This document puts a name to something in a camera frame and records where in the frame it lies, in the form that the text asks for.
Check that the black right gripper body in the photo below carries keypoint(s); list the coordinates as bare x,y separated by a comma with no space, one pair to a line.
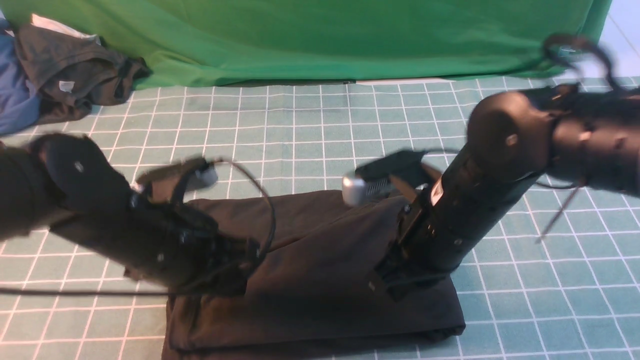
405,267

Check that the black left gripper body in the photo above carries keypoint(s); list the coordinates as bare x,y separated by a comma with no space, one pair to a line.
191,255

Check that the dark gray long-sleeve shirt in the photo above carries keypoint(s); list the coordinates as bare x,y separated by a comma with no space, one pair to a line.
310,298

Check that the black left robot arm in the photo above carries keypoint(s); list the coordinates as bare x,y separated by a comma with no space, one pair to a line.
66,184

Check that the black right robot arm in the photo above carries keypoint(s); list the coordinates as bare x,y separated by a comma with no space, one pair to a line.
587,139

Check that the green grid-pattern mat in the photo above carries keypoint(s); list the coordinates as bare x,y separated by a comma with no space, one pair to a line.
573,297

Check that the green backdrop cloth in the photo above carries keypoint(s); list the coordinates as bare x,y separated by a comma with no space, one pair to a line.
205,43

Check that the crumpled dark gray garment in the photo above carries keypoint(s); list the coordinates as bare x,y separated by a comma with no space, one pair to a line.
72,74

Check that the blue garment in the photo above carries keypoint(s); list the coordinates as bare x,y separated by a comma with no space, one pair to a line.
19,100

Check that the white cloth behind pile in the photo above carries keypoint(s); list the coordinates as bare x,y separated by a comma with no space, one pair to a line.
61,28

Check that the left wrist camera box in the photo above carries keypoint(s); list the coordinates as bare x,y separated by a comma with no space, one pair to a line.
170,183

